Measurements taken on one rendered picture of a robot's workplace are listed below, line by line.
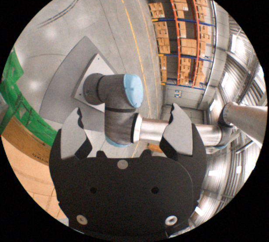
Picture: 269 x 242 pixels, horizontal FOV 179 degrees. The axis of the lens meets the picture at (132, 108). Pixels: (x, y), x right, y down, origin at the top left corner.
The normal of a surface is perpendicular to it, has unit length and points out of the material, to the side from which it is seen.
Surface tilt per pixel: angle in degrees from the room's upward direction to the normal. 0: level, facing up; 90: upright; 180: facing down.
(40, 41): 0
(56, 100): 0
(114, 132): 78
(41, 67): 0
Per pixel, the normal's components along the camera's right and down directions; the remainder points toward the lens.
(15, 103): 0.89, 0.15
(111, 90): -0.38, 0.10
